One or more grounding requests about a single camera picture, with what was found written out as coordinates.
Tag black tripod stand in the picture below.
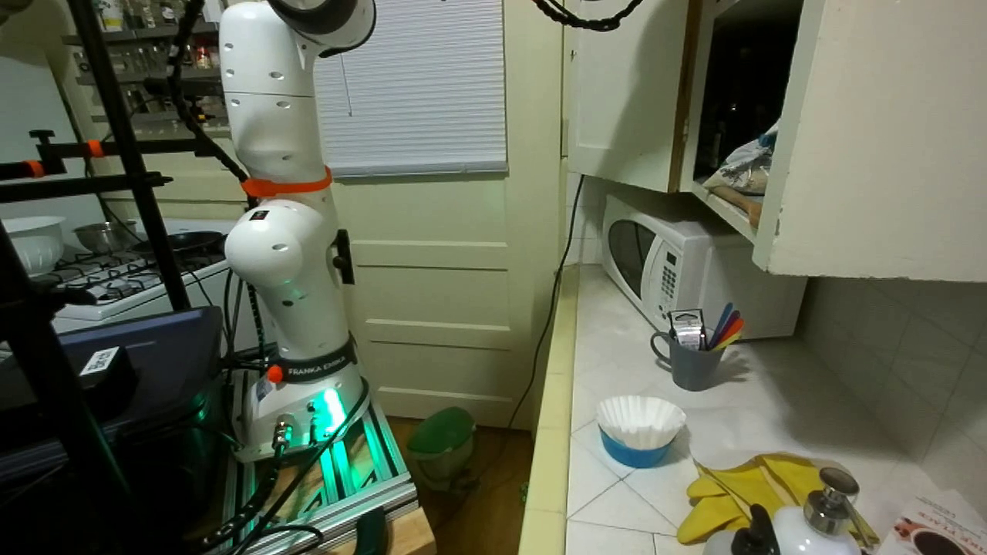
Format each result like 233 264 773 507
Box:
0 0 194 315

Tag green bucket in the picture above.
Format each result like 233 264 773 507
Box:
408 406 475 491

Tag white upper cabinet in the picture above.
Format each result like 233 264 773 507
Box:
563 0 800 241

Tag white soap pump bottle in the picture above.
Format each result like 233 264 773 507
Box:
702 500 859 555

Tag white microwave oven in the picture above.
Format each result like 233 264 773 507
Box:
601 194 805 340

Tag white window blind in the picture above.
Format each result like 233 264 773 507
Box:
313 0 509 179

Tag yellow rubber gloves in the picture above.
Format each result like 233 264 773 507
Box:
675 453 879 555

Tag black power cable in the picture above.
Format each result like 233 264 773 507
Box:
502 174 587 430

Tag grey mug with utensils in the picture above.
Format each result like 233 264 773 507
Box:
651 304 742 392

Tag white open cabinet door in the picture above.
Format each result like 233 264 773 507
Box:
751 0 987 282

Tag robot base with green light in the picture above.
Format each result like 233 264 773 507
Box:
205 375 418 555

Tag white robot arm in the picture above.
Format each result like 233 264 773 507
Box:
218 0 375 381

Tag blue bowl with coffee filters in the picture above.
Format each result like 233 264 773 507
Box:
596 393 683 468

